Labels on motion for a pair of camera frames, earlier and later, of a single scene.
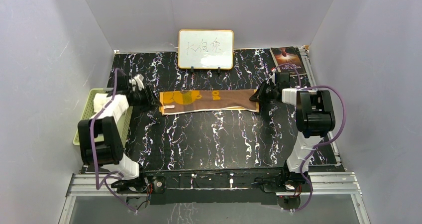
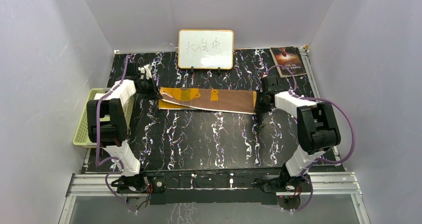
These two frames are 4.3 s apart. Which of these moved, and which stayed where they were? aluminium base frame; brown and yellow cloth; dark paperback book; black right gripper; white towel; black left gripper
Moved: black left gripper; black right gripper; brown and yellow cloth
Stayed: white towel; aluminium base frame; dark paperback book
